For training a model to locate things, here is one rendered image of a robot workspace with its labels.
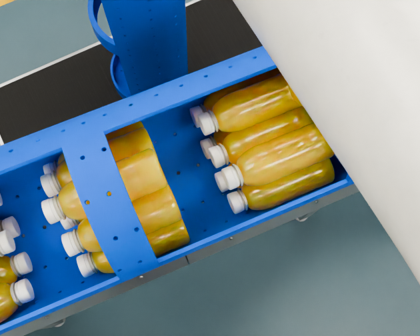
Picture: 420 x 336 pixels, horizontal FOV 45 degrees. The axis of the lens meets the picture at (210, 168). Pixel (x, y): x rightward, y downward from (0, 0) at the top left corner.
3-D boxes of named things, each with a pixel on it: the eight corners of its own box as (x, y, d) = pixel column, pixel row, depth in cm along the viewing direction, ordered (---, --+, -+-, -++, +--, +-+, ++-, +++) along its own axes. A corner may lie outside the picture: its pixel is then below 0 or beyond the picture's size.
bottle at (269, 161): (313, 116, 91) (222, 153, 89) (331, 124, 84) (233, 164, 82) (322, 150, 93) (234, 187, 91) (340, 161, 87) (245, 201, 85)
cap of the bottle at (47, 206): (55, 197, 82) (45, 202, 82) (49, 196, 78) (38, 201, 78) (64, 220, 82) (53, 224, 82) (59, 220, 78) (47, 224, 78)
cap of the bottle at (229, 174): (228, 162, 88) (219, 166, 88) (235, 169, 84) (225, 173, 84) (235, 182, 89) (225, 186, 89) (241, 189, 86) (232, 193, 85)
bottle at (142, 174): (153, 150, 86) (53, 190, 84) (151, 143, 79) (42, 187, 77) (169, 188, 85) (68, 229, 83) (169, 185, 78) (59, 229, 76)
